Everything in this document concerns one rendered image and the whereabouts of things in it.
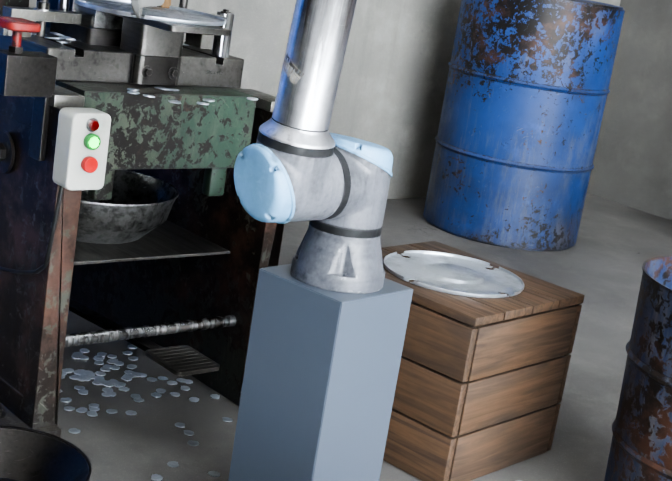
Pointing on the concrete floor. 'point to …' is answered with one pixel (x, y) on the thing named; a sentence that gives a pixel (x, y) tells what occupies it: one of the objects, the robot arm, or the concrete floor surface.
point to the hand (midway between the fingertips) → (135, 10)
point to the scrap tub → (646, 385)
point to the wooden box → (479, 376)
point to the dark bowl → (40, 457)
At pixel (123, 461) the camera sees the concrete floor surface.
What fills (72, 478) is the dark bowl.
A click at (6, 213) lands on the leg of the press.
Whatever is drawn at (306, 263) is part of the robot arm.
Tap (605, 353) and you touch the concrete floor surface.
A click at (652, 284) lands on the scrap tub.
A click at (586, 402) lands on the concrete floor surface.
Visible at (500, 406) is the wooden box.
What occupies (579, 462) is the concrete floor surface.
